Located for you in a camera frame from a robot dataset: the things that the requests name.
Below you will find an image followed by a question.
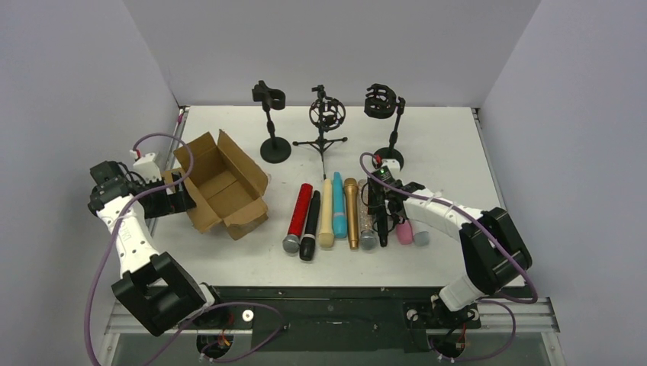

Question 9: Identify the slim black microphone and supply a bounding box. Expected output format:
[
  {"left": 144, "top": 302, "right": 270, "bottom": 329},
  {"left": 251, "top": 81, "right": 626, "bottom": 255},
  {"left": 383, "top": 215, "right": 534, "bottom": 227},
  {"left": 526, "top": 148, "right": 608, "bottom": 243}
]
[{"left": 373, "top": 204, "right": 388, "bottom": 247}]

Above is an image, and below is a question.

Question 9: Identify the gold microphone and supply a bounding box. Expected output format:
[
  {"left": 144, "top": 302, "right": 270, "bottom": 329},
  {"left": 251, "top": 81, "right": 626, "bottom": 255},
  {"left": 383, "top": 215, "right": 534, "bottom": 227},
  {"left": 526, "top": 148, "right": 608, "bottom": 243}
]
[{"left": 343, "top": 178, "right": 359, "bottom": 250}]

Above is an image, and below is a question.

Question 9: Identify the pink microphone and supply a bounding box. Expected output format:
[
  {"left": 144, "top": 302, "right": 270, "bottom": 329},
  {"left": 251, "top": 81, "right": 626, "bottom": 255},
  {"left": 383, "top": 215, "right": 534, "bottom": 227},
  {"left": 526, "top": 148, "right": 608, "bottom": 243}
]
[{"left": 395, "top": 220, "right": 414, "bottom": 246}]

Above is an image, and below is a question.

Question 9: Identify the silver glitter microphone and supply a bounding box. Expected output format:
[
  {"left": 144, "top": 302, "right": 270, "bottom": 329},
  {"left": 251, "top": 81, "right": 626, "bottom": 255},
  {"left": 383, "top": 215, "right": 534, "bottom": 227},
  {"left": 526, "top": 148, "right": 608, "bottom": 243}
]
[{"left": 358, "top": 179, "right": 378, "bottom": 251}]

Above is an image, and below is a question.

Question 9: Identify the blue microphone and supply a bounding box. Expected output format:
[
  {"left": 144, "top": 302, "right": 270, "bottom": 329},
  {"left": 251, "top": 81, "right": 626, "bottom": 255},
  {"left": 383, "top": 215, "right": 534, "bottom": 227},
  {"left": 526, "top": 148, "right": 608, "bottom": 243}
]
[{"left": 333, "top": 172, "right": 348, "bottom": 239}]

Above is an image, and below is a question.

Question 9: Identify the white grey microphone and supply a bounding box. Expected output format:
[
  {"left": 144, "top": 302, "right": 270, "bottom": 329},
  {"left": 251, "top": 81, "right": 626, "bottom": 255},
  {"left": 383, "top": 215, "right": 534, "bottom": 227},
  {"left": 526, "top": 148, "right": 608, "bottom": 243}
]
[{"left": 413, "top": 228, "right": 430, "bottom": 247}]

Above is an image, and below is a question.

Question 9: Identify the cream microphone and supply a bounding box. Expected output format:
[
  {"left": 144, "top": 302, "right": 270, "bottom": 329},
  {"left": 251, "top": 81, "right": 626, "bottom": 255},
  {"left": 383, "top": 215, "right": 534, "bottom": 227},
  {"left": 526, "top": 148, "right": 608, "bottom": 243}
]
[{"left": 317, "top": 178, "right": 335, "bottom": 249}]

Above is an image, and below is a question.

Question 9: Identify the brown cardboard box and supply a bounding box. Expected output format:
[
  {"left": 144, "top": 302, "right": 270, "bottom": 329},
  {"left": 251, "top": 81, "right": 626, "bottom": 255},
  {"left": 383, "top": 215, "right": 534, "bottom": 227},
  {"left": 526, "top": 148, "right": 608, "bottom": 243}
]
[{"left": 173, "top": 130, "right": 269, "bottom": 240}]

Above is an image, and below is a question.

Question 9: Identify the red glitter microphone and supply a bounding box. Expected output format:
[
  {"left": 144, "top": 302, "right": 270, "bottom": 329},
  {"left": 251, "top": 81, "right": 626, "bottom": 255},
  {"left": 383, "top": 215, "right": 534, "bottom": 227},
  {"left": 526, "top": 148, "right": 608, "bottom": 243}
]
[{"left": 282, "top": 183, "right": 314, "bottom": 255}]

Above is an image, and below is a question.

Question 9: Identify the tripod shock mount stand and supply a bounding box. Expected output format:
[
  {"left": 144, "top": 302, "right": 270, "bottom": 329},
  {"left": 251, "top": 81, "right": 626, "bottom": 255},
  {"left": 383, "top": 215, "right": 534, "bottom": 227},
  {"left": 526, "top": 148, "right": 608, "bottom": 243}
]
[{"left": 292, "top": 85, "right": 348, "bottom": 179}]

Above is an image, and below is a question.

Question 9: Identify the clip mic stand round base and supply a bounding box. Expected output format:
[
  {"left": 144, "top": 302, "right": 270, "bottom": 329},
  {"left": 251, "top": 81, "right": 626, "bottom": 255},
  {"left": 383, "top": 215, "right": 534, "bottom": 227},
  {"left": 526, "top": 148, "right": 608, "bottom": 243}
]
[{"left": 252, "top": 80, "right": 291, "bottom": 164}]

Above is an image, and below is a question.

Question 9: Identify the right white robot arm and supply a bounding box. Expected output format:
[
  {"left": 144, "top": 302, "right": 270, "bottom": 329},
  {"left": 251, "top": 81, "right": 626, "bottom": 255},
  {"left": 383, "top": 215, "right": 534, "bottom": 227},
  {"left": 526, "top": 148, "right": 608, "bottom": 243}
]
[{"left": 369, "top": 165, "right": 533, "bottom": 312}]

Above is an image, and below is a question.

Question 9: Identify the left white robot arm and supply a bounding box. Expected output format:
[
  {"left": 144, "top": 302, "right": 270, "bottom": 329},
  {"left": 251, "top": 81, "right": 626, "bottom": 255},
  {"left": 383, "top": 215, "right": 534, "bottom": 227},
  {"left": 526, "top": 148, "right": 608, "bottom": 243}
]
[{"left": 88, "top": 161, "right": 216, "bottom": 336}]

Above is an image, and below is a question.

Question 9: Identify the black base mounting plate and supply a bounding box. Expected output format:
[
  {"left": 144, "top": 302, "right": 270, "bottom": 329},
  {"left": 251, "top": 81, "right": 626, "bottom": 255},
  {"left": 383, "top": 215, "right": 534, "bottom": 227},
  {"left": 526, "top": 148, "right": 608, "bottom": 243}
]
[{"left": 188, "top": 286, "right": 504, "bottom": 359}]

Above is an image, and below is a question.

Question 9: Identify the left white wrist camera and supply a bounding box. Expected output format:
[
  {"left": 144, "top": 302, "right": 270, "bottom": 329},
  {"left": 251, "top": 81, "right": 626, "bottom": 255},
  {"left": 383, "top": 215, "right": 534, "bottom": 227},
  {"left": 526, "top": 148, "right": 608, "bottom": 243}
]
[{"left": 130, "top": 149, "right": 162, "bottom": 184}]

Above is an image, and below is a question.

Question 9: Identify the shock mount stand round base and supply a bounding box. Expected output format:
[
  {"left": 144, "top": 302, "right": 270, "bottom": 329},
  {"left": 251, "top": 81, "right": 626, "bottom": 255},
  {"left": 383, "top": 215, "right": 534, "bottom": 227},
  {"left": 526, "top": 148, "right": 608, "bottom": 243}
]
[{"left": 363, "top": 83, "right": 407, "bottom": 170}]

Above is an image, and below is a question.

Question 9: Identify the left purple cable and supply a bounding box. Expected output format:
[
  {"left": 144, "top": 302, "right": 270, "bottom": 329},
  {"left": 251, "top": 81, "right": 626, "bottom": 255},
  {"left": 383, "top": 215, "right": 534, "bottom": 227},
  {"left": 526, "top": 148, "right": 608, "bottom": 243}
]
[{"left": 83, "top": 133, "right": 284, "bottom": 366}]

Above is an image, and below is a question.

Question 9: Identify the purple cable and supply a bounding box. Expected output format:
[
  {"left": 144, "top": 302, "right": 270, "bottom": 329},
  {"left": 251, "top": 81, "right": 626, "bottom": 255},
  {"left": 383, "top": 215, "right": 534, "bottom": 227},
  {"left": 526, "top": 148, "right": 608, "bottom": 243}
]
[
  {"left": 359, "top": 152, "right": 539, "bottom": 364},
  {"left": 83, "top": 133, "right": 284, "bottom": 366}
]

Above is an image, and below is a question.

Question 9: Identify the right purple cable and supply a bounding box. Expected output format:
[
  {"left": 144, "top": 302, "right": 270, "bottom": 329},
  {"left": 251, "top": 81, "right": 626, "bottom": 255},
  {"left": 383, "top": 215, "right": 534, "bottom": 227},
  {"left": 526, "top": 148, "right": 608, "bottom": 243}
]
[{"left": 359, "top": 152, "right": 539, "bottom": 364}]

